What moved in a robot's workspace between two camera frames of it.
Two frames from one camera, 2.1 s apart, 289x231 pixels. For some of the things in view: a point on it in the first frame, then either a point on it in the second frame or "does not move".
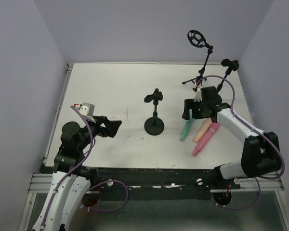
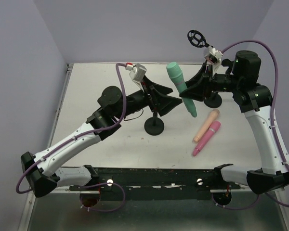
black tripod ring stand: x=197 y=39 does not move
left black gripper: x=103 y=126 → x=151 y=96
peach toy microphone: x=207 y=123 does not move
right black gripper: x=193 y=109 → x=209 y=80
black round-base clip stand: x=154 y=126 does not move
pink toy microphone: x=214 y=127 does not move
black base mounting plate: x=158 y=184 does not move
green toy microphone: x=186 y=127 → x=178 y=79
